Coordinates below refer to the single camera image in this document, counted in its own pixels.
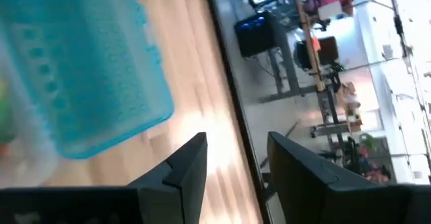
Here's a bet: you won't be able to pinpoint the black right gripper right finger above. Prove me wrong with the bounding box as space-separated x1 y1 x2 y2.
267 131 405 224

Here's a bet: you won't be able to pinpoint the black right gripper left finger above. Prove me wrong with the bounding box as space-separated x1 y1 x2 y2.
127 132 208 224

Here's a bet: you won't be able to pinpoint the clear pencil case teal lid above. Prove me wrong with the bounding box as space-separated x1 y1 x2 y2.
0 0 175 188

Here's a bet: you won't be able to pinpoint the green handled scissors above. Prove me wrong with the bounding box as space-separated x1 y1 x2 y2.
0 79 13 144

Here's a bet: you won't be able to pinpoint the green background plant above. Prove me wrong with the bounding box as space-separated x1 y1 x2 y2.
356 133 391 184

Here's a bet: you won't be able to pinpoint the grey table legs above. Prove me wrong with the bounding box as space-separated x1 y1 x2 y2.
257 47 324 104

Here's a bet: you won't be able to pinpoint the light wooden table board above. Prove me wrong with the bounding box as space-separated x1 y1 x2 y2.
296 0 327 94

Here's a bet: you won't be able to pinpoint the black office chair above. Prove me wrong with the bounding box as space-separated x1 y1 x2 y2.
294 36 340 71

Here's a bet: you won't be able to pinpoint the black box blue lights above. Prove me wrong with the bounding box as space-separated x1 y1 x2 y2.
234 11 282 59

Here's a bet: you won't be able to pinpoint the white laptop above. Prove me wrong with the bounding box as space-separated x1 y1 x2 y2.
317 1 354 22

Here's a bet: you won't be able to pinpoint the black aluminium table frame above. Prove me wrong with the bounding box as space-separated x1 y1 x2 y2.
203 0 275 224

